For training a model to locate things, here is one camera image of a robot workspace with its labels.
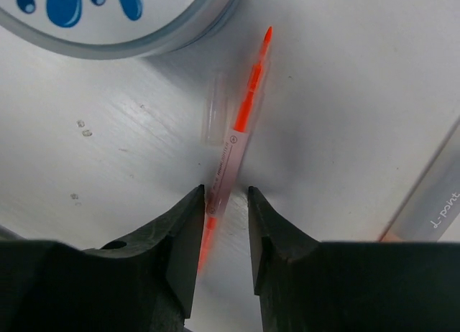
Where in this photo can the orange-tipped grey highlighter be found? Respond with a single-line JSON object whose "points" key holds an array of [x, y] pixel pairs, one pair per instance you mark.
{"points": [[433, 203]]}

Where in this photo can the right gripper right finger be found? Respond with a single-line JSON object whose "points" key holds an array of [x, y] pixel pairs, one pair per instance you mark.
{"points": [[309, 285]]}

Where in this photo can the clear pen cap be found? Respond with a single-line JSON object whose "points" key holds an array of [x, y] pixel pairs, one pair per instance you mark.
{"points": [[214, 122]]}

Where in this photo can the thin orange highlighter pen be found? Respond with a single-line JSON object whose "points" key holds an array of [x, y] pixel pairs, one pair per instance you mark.
{"points": [[234, 147]]}

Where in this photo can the blue slime jar front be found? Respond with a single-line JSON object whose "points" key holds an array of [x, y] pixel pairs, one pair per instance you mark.
{"points": [[114, 29]]}

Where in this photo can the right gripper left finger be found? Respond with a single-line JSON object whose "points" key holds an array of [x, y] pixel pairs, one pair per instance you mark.
{"points": [[142, 281]]}

